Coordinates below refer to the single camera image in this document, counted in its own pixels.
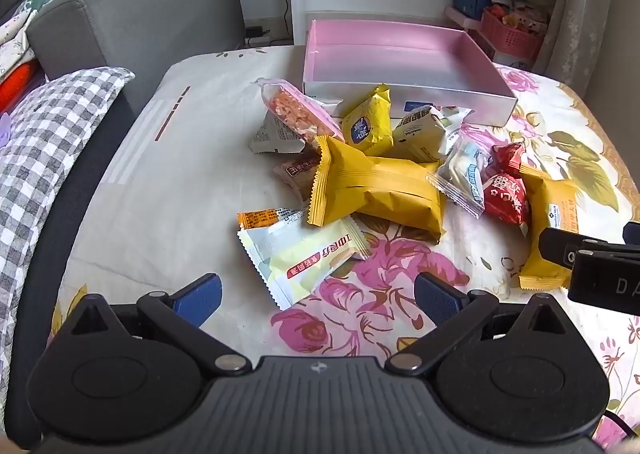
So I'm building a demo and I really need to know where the cream bread packet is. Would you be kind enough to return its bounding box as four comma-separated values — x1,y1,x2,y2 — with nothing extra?
392,104,451,162

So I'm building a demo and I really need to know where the clear white candy packet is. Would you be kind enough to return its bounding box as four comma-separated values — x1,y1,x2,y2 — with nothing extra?
425,126,496,220

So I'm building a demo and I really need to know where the yellow chip packet blue logo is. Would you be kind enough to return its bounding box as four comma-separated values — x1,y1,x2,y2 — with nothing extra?
341,84,394,157

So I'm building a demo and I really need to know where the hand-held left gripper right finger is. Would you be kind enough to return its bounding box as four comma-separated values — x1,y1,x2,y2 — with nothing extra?
385,272,588,377

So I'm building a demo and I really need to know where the white lace curtain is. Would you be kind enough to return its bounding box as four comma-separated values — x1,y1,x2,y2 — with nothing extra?
537,0,616,95

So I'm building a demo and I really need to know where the white floral cloth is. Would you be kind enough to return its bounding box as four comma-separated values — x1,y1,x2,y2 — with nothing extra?
0,9,38,80

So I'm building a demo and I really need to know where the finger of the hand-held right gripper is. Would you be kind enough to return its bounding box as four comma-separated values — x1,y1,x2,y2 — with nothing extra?
537,228,608,275

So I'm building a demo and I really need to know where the pink clear snack packet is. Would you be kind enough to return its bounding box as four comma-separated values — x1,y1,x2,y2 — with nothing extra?
256,78,346,145

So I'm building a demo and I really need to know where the red snack packet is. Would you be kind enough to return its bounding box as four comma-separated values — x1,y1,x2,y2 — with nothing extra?
481,141,532,237

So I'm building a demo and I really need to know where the orange snack packet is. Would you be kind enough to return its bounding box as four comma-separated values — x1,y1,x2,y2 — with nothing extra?
236,206,306,231

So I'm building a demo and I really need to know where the silver grey snack packet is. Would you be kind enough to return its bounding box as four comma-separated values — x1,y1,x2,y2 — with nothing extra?
249,111,313,155

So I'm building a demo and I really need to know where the red cloth item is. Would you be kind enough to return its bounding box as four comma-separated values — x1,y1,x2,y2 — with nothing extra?
0,59,43,107

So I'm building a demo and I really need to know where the black cable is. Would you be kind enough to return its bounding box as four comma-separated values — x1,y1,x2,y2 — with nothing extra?
602,411,638,437

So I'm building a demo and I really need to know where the plain yellow ridged snack packet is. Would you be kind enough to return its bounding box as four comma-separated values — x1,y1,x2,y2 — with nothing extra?
306,135,447,244

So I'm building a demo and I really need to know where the blue box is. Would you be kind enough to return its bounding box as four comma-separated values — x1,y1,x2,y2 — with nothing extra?
452,0,493,20

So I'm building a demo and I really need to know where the grey checkered pillow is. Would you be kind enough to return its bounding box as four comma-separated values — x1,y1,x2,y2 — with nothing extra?
0,66,137,385

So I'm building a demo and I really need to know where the pink plastic basket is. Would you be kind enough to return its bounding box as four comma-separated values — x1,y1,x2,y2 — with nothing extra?
480,8,548,61

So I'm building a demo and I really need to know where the pink cardboard box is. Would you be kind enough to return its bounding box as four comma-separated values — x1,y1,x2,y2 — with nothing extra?
301,19,517,127

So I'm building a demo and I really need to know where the white pale-yellow snack packet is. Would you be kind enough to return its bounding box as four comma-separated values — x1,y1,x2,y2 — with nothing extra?
236,216,373,311

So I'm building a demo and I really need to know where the pile of small toys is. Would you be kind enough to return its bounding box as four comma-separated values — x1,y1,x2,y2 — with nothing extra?
492,3,548,32

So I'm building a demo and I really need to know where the brown snack packet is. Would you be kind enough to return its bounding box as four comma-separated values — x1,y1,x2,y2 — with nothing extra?
272,154,321,202

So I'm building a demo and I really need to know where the grey sofa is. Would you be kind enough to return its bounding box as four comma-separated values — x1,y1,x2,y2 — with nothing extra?
0,0,246,450

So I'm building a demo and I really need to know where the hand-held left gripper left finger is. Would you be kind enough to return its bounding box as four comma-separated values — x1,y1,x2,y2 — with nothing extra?
50,273,252,377

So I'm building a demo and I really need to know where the yellow cake packet with text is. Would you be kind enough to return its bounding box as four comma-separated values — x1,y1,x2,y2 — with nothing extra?
517,164,581,291

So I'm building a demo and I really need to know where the black power adapter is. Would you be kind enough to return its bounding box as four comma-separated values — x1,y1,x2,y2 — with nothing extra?
244,24,273,47

